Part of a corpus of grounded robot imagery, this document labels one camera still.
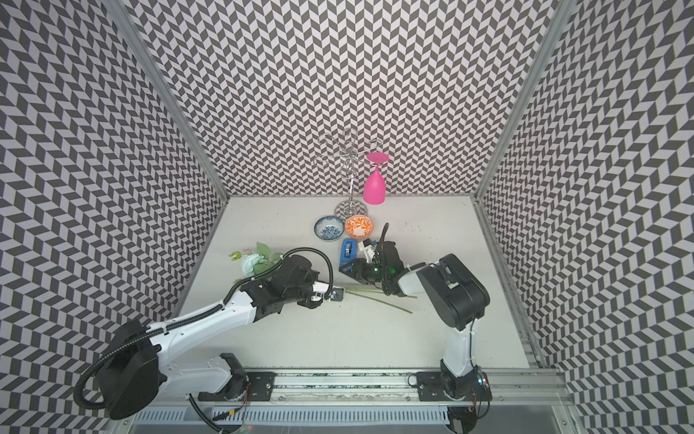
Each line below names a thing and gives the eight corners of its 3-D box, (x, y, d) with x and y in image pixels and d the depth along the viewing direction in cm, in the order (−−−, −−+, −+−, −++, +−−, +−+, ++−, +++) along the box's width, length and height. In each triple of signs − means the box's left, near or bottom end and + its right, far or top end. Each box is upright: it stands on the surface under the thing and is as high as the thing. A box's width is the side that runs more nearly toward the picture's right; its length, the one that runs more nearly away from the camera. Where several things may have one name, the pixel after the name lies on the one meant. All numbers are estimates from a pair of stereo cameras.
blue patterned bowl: (314, 240, 105) (313, 233, 101) (317, 223, 110) (315, 215, 106) (344, 240, 105) (343, 233, 101) (344, 223, 110) (344, 215, 107)
